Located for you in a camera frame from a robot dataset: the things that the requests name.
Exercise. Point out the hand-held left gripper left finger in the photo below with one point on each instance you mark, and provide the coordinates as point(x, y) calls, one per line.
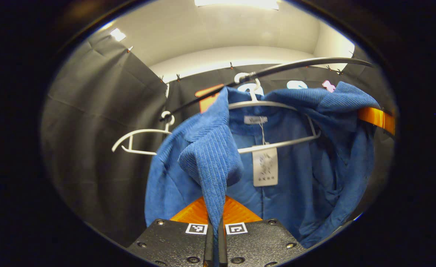
point(173, 241)

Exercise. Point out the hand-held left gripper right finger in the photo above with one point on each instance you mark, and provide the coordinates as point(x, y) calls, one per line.
point(262, 241)

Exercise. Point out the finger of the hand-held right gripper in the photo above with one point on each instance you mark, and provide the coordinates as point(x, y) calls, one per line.
point(377, 118)

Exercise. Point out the white clothes hanger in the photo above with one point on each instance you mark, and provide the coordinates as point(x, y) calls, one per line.
point(140, 131)
point(253, 97)

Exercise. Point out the ceiling light panel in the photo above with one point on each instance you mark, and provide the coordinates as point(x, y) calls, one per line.
point(236, 3)
point(117, 34)

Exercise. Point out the black clothes rack rail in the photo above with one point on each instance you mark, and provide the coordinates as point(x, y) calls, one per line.
point(314, 63)

